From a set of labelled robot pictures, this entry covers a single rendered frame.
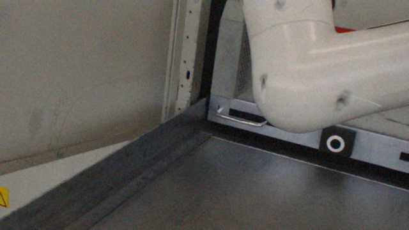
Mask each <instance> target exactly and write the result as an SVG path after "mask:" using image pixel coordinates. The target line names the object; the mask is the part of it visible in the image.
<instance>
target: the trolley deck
mask: <svg viewBox="0 0 409 230"><path fill-rule="evenodd" d="M88 230H409V191H406V190H402V189H398V188H394V187H390V186H386V185H385V184H382V183H377V182H374V181H370V180H365V179H362V178H358V177H354V176H350V175H347V174H345V173H342V172H338V171H333V170H330V169H326V168H322V167H318V166H315V165H311V164H309V163H306V162H301V161H298V160H294V159H290V158H286V157H282V156H279V155H274V154H271V153H267V152H266V151H262V150H259V149H254V148H250V147H247V146H242V145H239V144H235V143H232V142H227V141H223V139H218V138H215V137H210V138H209V139H207V141H205V142H204V143H202V144H201V145H199V146H198V147H197V148H196V149H193V150H192V151H191V152H190V153H189V154H188V155H187V156H185V157H184V158H182V159H181V160H179V161H178V162H177V163H175V164H174V165H173V166H172V167H171V168H170V169H168V170H166V171H165V172H163V173H162V174H161V175H160V176H158V177H157V179H154V180H153V181H152V182H151V183H149V184H148V185H146V186H145V187H143V188H142V189H141V190H140V191H139V192H138V193H136V194H135V195H133V196H132V197H130V198H129V199H127V200H126V201H125V203H123V204H122V205H121V206H119V207H117V208H116V209H115V210H113V211H112V212H111V213H110V214H109V215H107V216H106V217H104V218H103V219H102V220H101V221H99V222H97V223H96V224H95V225H94V226H93V227H91V228H90V229H88Z"/></svg>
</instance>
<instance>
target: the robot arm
mask: <svg viewBox="0 0 409 230"><path fill-rule="evenodd" d="M240 4H241V6H242V11H243V13H244V17H245V22H246V26H247V32H248V36H249V44H250V50H251V66H252V93H253V97H254V102H255V104H256V105H257V107H258V109H259V111H260V113H261V115H262V116H263V117H264V118H265V119H266V120H267V121H268V122H270V123H271V124H272V125H273V126H275V127H276V128H278V129H279V130H283V131H285V132H290V133H295V134H305V133H309V132H314V131H317V130H321V129H324V128H328V127H330V126H332V125H335V124H338V123H342V122H345V121H349V120H353V119H357V118H361V117H364V116H368V115H372V114H374V113H377V112H382V111H388V110H392V109H397V108H400V107H406V106H409V19H405V20H399V21H395V22H392V23H388V24H382V25H379V26H371V27H365V28H364V29H361V30H357V31H353V32H349V33H337V32H336V28H335V27H334V21H333V14H332V3H331V0H240ZM366 28H367V29H366Z"/></svg>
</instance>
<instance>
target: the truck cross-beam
mask: <svg viewBox="0 0 409 230"><path fill-rule="evenodd" d="M220 99H221V96H215V95H212V94H211V95H210V105H209V111H208V120H210V121H214V122H217V118H218V117H217V116H216V111H217V110H218V109H219V108H220ZM228 116H231V117H234V118H238V119H243V120H247V121H251V122H255V123H262V122H264V121H266V119H265V118H264V117H263V116H262V115H261V113H260V111H259V109H258V107H257V105H256V104H255V102H252V100H246V99H243V98H238V97H236V98H235V99H231V102H230V107H229V115H228ZM218 123H219V122H218ZM227 125H230V126H233V127H235V128H240V129H242V130H248V131H251V132H255V133H259V134H263V135H267V136H271V137H275V138H278V139H281V140H284V141H288V142H294V143H296V144H301V145H304V146H308V147H312V148H316V149H319V145H320V139H321V133H322V129H321V130H317V131H314V132H309V133H305V134H295V133H290V132H285V131H283V130H279V129H278V128H276V127H275V126H273V125H272V124H271V123H268V124H266V125H265V126H263V127H254V126H251V125H246V124H243V123H239V122H235V121H230V120H228V123H227ZM334 126H337V127H340V128H345V129H348V130H353V131H356V136H355V142H354V145H353V151H352V155H351V157H350V158H354V159H357V160H362V161H365V162H367V163H370V164H375V165H379V166H383V167H388V168H390V169H395V170H398V171H403V172H405V173H408V174H409V140H408V139H403V138H399V137H397V136H394V135H389V134H384V133H380V132H375V131H372V130H367V129H364V128H359V127H355V126H353V125H347V124H344V123H338V124H335V125H334Z"/></svg>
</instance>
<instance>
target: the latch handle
mask: <svg viewBox="0 0 409 230"><path fill-rule="evenodd" d="M221 112H222V108H220V109H218V110H217V111H216V116H217V117H220V118H224V119H228V120H230V121H235V122H239V123H243V124H246V125H251V126H254V127H263V126H265V125H266V124H268V123H269V122H268V121H267V120H266V121H264V122H262V123H255V122H251V121H247V120H243V119H238V118H234V117H231V116H226V115H223V114H221Z"/></svg>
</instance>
